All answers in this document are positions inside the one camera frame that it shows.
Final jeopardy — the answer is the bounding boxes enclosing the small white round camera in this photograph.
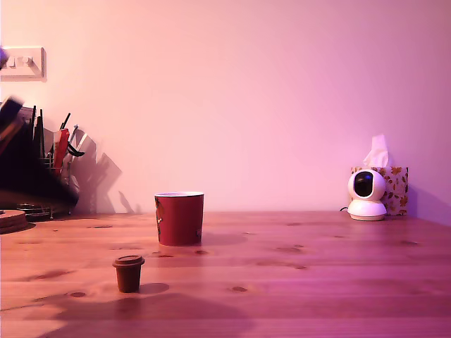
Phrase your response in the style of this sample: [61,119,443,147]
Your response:
[347,168,388,222]

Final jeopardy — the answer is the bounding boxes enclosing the white tissue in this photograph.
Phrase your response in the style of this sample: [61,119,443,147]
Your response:
[362,133,390,168]

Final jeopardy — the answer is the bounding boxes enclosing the round cork trivet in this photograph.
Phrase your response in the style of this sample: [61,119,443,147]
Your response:
[0,209,27,235]

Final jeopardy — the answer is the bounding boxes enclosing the black spatula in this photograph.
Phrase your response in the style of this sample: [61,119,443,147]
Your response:
[33,105,46,159]

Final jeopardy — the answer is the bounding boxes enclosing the red coffee cup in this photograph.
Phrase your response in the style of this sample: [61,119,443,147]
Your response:
[154,191,205,246]

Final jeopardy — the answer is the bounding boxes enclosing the white wall switch plate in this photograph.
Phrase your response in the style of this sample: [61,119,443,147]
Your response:
[0,46,47,82]

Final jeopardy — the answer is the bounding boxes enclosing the leaf print tissue box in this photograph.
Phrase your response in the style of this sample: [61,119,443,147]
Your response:
[350,166,409,216]

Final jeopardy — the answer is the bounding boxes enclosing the light brown coffee capsule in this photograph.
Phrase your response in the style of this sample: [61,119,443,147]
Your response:
[112,255,146,294]

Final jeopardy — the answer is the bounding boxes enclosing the wire utensil rack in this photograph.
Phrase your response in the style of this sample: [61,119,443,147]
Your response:
[16,156,71,220]

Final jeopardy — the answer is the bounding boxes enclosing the red utensil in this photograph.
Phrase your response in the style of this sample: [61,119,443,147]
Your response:
[52,128,70,179]

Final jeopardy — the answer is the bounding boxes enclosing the metal tongs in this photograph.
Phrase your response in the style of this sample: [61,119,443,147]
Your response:
[68,123,87,158]

